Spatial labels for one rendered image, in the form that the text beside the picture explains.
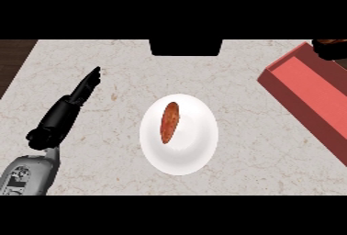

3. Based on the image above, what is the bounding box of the dark brown round object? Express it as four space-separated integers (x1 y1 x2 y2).
310 39 347 62

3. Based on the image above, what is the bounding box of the brown croissant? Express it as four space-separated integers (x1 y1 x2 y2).
158 101 181 145

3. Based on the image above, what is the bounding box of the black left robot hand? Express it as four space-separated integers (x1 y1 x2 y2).
25 65 103 151

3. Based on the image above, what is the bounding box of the red cardboard box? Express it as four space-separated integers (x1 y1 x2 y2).
255 41 347 167

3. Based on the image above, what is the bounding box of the black appliance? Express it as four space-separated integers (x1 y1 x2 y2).
147 39 224 57

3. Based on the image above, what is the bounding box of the white oval plate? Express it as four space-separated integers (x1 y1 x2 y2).
139 93 220 176

